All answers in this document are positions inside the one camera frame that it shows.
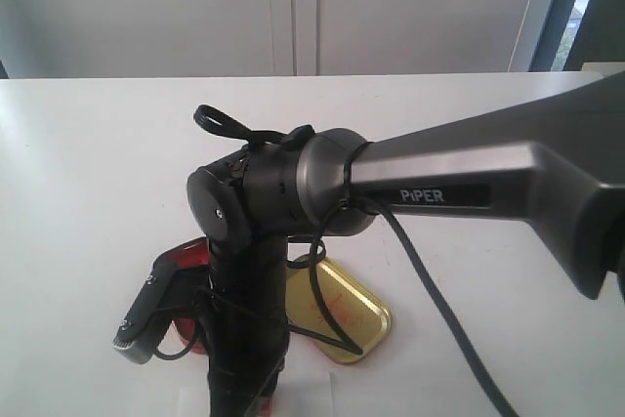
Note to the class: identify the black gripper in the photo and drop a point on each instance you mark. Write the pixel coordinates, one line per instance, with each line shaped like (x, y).
(246, 348)

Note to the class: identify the red ink pad tin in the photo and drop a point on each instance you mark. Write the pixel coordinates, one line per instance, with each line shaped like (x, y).
(181, 302)

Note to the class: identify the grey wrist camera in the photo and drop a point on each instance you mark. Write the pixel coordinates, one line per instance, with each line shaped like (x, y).
(143, 327)

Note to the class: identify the white cabinet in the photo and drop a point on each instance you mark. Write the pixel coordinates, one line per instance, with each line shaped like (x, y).
(163, 38)

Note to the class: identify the gold tin lid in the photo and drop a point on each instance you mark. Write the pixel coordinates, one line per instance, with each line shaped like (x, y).
(362, 315)

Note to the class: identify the white paper sheet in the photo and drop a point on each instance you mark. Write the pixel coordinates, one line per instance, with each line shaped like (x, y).
(305, 395)

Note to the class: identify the red plastic stamp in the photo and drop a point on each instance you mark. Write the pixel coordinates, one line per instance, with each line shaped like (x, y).
(264, 405)

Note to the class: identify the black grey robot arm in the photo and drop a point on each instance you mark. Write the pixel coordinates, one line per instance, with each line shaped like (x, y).
(556, 163)

